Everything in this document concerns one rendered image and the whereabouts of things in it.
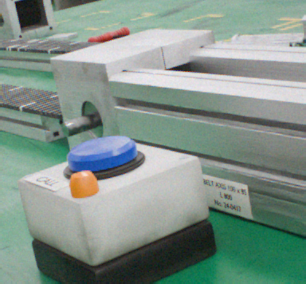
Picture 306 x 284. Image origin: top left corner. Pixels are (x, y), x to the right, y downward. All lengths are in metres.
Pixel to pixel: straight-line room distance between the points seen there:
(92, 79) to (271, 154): 0.20
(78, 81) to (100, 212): 0.24
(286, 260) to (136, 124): 0.18
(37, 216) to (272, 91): 0.15
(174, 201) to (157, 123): 0.12
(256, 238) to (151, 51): 0.19
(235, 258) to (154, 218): 0.05
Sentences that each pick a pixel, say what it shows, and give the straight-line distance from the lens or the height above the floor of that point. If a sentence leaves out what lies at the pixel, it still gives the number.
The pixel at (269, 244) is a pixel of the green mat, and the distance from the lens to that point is 0.51.
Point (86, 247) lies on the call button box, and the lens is 0.46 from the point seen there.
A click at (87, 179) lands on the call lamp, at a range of 0.46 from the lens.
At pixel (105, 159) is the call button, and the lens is 0.48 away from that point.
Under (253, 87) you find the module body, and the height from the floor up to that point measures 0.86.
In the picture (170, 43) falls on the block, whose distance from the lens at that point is 0.67.
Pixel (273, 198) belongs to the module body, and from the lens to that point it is 0.52.
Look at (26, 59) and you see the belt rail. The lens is 1.32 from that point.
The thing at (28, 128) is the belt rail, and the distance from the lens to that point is 0.87.
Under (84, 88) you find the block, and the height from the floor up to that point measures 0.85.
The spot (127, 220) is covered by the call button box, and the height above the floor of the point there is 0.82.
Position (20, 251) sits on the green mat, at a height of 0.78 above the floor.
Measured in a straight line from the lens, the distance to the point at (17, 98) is 0.91.
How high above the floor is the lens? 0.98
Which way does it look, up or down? 16 degrees down
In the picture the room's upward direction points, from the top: 12 degrees counter-clockwise
